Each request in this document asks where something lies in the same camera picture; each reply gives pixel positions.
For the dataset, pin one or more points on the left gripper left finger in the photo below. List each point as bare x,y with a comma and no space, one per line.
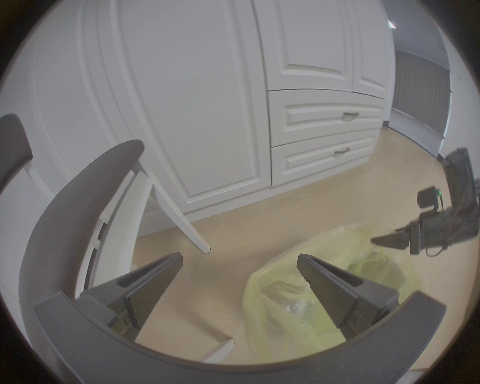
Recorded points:
142,288

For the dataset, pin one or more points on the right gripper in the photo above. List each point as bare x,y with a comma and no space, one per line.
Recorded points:
431,230

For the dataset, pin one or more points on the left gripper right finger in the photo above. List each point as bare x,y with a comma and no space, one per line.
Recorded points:
337,292

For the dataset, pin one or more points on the yellow plastic bag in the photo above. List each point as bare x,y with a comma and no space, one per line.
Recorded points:
390,270

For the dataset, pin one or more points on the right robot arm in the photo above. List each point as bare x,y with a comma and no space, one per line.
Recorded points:
459,176

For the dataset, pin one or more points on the dark grey white chair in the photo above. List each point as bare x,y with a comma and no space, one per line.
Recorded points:
67,210

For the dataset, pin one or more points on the white wardrobe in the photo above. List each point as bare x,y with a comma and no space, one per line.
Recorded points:
210,93

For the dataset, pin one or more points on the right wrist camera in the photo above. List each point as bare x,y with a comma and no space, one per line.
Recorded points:
427,197

